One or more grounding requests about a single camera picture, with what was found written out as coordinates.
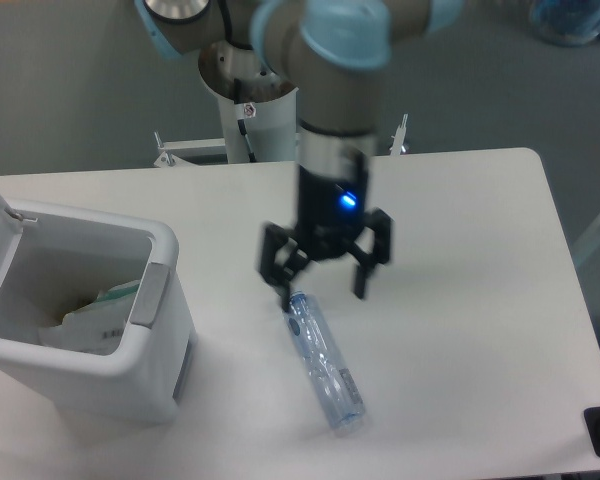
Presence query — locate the clear plastic bottle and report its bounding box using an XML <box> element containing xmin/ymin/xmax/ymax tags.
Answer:
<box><xmin>284</xmin><ymin>291</ymin><xmax>366</xmax><ymax>436</ymax></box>

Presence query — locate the blue plastic bag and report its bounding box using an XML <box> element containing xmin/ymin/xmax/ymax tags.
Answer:
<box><xmin>528</xmin><ymin>1</ymin><xmax>600</xmax><ymax>47</ymax></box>

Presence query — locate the white frame at right edge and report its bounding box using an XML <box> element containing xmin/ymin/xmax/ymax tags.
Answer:
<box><xmin>571</xmin><ymin>213</ymin><xmax>600</xmax><ymax>269</ymax></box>

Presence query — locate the black cable on pedestal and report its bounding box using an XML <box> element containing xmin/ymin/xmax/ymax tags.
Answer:
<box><xmin>231</xmin><ymin>77</ymin><xmax>258</xmax><ymax>163</ymax></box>

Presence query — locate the white pedestal base frame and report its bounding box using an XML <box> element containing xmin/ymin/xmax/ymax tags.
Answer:
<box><xmin>153</xmin><ymin>113</ymin><xmax>410</xmax><ymax>168</ymax></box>

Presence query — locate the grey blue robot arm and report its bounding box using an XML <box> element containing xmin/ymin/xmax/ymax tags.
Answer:
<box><xmin>135</xmin><ymin>1</ymin><xmax>463</xmax><ymax>307</ymax></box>

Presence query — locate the white plastic packaging bag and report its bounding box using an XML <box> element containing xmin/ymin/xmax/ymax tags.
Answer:
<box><xmin>38</xmin><ymin>280</ymin><xmax>140</xmax><ymax>355</ymax></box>

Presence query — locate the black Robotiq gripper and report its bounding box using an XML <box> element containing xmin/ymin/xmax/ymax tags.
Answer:
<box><xmin>258</xmin><ymin>154</ymin><xmax>393</xmax><ymax>310</ymax></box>

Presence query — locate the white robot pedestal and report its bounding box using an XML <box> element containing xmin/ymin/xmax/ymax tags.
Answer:
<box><xmin>198</xmin><ymin>41</ymin><xmax>297</xmax><ymax>164</ymax></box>

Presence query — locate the white trash can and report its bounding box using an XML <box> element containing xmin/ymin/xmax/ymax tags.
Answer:
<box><xmin>0</xmin><ymin>194</ymin><xmax>196</xmax><ymax>423</ymax></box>

